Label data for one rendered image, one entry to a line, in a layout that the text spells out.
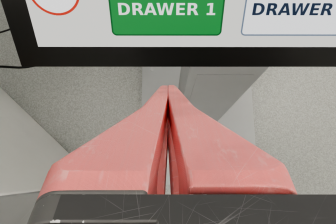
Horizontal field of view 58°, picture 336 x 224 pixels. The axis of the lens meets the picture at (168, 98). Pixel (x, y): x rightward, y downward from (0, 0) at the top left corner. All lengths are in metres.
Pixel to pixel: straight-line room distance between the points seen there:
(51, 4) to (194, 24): 0.12
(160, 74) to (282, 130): 0.55
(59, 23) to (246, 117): 1.05
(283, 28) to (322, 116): 1.14
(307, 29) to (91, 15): 0.18
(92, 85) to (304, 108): 0.89
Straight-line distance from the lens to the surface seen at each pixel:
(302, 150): 1.35
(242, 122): 1.25
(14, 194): 0.58
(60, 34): 0.28
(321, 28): 0.29
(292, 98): 1.37
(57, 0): 0.27
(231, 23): 0.27
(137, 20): 0.26
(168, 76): 1.25
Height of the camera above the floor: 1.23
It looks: 76 degrees down
